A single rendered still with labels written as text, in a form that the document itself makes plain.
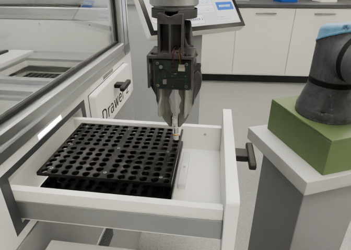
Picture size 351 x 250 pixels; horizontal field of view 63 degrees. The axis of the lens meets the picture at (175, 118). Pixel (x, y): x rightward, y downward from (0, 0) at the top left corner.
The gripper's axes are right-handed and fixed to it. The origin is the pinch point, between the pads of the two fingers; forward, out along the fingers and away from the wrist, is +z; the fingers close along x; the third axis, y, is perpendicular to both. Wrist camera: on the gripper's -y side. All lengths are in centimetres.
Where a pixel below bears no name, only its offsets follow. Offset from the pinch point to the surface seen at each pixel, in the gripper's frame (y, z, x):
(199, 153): -4.5, 10.6, 4.9
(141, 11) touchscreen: -77, -10, -25
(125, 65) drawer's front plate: -37.6, 1.5, -20.9
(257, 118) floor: -194, 94, 51
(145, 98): -158, 65, -44
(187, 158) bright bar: -0.4, 9.4, 2.4
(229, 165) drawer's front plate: 12.1, 1.3, 9.9
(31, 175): 11.5, 7.5, -24.3
